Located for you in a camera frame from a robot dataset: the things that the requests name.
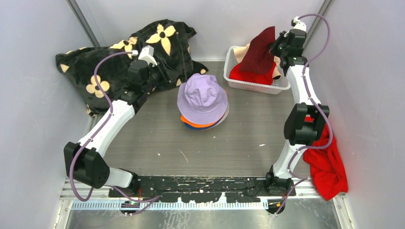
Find maroon bucket hat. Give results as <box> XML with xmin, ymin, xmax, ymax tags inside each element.
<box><xmin>240</xmin><ymin>26</ymin><xmax>276</xmax><ymax>74</ymax></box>

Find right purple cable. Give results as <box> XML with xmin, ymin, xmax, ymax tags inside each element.
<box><xmin>297</xmin><ymin>13</ymin><xmax>334</xmax><ymax>216</ymax></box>

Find red bucket hat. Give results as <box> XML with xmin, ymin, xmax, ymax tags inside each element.
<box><xmin>229</xmin><ymin>62</ymin><xmax>281</xmax><ymax>85</ymax></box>

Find white plastic basket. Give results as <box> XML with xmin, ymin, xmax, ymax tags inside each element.
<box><xmin>223</xmin><ymin>46</ymin><xmax>291</xmax><ymax>94</ymax></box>

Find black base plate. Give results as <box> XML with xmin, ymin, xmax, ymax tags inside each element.
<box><xmin>109</xmin><ymin>176</ymin><xmax>296</xmax><ymax>203</ymax></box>

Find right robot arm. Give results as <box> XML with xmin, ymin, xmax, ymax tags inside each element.
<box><xmin>265</xmin><ymin>29</ymin><xmax>330</xmax><ymax>196</ymax></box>

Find red cloth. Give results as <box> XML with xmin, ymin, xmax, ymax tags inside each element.
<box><xmin>302</xmin><ymin>117</ymin><xmax>349</xmax><ymax>201</ymax></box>

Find blue bucket hat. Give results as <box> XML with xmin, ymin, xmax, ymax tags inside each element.
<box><xmin>184</xmin><ymin>122</ymin><xmax>219</xmax><ymax>131</ymax></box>

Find orange bucket hat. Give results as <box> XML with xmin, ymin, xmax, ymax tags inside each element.
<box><xmin>180</xmin><ymin>88</ymin><xmax>228</xmax><ymax>129</ymax></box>

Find black blanket with cream flowers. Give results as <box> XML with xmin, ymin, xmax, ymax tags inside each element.
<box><xmin>55</xmin><ymin>19</ymin><xmax>208</xmax><ymax>116</ymax></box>

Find lilac bucket hat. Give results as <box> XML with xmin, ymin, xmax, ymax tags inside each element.
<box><xmin>177</xmin><ymin>73</ymin><xmax>228</xmax><ymax>128</ymax></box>

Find beige bucket hat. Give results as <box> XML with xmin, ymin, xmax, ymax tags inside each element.
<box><xmin>233</xmin><ymin>43</ymin><xmax>280</xmax><ymax>70</ymax></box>

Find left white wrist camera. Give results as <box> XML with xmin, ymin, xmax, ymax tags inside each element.
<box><xmin>131</xmin><ymin>45</ymin><xmax>158</xmax><ymax>67</ymax></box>

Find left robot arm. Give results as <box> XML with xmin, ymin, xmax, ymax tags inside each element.
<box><xmin>64</xmin><ymin>60</ymin><xmax>172</xmax><ymax>197</ymax></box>

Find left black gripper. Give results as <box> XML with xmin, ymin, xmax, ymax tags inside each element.
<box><xmin>142</xmin><ymin>59</ymin><xmax>179</xmax><ymax>93</ymax></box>

